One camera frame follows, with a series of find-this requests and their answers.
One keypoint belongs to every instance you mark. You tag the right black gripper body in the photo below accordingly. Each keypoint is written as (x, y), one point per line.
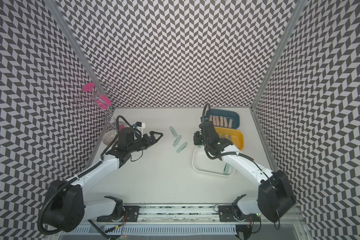
(205, 142)

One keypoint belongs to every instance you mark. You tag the mint knife top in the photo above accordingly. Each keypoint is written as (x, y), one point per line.
(173, 131)

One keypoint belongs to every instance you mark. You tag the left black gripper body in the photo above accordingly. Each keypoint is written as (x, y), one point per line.
(142, 143)

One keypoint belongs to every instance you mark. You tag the mint knife angled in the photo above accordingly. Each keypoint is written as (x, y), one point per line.
(177, 140)

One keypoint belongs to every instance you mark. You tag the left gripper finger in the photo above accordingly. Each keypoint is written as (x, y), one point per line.
(156, 135)
(153, 140)

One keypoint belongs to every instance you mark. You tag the mint knife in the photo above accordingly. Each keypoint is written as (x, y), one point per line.
(227, 169)
(184, 145)
(173, 131)

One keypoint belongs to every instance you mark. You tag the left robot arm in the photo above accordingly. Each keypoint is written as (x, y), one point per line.
(66, 205)

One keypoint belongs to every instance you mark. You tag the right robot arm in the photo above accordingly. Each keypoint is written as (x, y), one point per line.
(274, 194)

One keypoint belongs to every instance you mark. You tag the dark teal storage box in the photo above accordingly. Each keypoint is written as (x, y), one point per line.
(227, 114)

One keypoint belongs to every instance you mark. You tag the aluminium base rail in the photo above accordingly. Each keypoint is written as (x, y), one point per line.
(174, 214)

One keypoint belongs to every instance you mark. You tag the white storage box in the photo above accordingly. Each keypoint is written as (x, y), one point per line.
(201, 163)

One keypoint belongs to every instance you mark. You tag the yellow storage box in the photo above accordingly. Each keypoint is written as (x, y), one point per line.
(235, 136)

